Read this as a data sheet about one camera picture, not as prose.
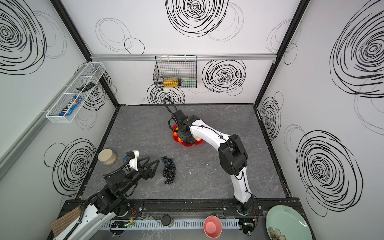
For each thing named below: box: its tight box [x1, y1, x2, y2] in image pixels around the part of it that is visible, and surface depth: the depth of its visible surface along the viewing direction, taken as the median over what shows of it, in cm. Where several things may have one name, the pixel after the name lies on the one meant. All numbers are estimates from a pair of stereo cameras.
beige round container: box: [98, 148, 117, 166], surface depth 87 cm
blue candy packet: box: [59, 96, 83, 116], surface depth 72 cm
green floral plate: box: [266, 205, 313, 240], surface depth 70 cm
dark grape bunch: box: [161, 156, 176, 185], surface depth 84 cm
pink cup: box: [203, 215, 223, 239], surface depth 69 cm
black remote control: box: [76, 81, 96, 92], surface depth 82 cm
